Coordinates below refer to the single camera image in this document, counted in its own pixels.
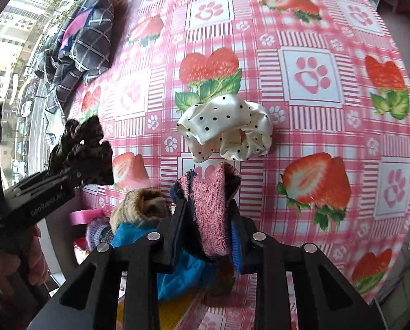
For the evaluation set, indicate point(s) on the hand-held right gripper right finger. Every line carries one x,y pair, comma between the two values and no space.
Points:
237,247

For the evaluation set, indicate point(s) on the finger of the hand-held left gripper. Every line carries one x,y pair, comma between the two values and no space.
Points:
72,178

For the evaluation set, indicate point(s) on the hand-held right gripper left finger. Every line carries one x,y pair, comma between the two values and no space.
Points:
175,233

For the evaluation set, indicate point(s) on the leopard print scrunchie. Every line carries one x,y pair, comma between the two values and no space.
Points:
88,158

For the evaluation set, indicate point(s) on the blue cloth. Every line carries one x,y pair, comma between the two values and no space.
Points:
184,275

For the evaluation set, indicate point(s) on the pink knitted sock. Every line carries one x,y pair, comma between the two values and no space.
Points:
208,206

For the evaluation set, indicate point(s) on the purple striped knitted sock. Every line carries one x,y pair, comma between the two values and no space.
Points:
98,233

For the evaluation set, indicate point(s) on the white polka dot scrunchie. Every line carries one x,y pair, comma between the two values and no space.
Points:
225,117

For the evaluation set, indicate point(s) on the person's left hand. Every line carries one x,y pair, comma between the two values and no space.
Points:
36,257

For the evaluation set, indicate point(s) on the pink cloth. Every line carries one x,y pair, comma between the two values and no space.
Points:
84,217

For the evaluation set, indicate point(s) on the tan brown patterned sock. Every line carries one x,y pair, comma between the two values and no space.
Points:
143,206

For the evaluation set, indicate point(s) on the dark plaid cloth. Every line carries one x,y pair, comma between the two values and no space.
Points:
88,48

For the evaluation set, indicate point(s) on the pink strawberry tablecloth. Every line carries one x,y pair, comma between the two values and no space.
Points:
294,24

